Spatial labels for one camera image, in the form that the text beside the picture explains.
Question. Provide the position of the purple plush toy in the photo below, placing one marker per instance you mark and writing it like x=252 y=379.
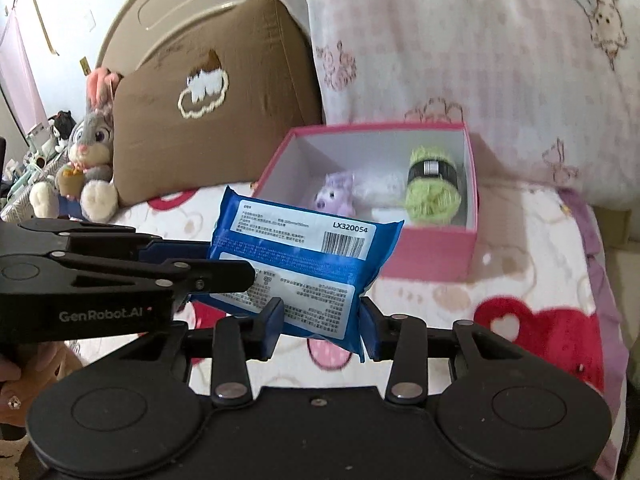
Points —
x=335 y=195

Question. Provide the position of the pink hanging cloth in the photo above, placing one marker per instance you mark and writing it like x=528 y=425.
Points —
x=20 y=75

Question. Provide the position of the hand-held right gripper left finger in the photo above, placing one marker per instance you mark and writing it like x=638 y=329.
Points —
x=270 y=327

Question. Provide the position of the grey bunny plush toy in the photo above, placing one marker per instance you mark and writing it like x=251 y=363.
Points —
x=90 y=160

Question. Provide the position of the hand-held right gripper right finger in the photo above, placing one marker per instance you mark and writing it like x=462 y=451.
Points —
x=372 y=330

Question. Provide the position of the brown embroidered pillow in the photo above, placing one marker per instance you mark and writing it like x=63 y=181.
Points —
x=200 y=150

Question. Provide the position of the pink cardboard box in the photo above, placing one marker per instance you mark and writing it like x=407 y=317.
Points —
x=415 y=255

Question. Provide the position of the person's left hand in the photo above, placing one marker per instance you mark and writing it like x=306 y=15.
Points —
x=11 y=372

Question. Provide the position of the pink floral pillow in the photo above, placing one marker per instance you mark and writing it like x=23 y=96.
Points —
x=475 y=50

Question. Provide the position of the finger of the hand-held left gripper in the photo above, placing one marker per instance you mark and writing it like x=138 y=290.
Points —
x=170 y=250
x=220 y=274

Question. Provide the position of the blue wet wipes packet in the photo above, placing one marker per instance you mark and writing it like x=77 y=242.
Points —
x=300 y=260

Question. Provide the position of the green yarn ball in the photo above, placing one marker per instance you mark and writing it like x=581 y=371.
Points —
x=432 y=195

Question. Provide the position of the beige bed headboard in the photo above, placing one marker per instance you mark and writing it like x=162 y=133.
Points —
x=165 y=5

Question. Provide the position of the purple bed sheet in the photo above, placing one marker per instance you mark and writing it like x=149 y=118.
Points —
x=595 y=250

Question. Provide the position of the bear printed blanket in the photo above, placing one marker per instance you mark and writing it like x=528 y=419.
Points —
x=525 y=260

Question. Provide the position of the black and white plush toy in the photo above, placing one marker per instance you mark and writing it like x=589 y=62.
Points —
x=62 y=127

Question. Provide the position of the clear plastic packet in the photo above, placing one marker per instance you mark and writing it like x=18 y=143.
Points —
x=380 y=185

